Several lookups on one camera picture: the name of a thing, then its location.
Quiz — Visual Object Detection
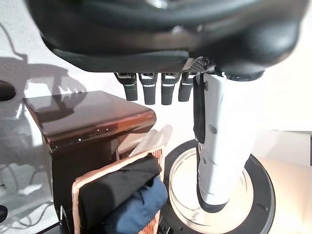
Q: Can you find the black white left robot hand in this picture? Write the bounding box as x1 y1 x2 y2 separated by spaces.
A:
24 0 304 213

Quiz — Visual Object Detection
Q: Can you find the dark blue garment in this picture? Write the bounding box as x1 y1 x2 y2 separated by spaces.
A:
102 177 169 234

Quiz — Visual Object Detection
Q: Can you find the glossy brown wooden stool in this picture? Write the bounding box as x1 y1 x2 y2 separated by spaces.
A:
22 90 156 234

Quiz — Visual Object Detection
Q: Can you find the black folded garment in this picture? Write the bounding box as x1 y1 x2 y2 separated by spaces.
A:
78 157 163 232

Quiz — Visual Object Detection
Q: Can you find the rectangular wicker laundry basket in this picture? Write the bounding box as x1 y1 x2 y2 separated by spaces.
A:
71 146 164 234

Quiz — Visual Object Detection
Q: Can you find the round glass washer door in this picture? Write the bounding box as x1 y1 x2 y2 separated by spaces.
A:
162 140 276 234

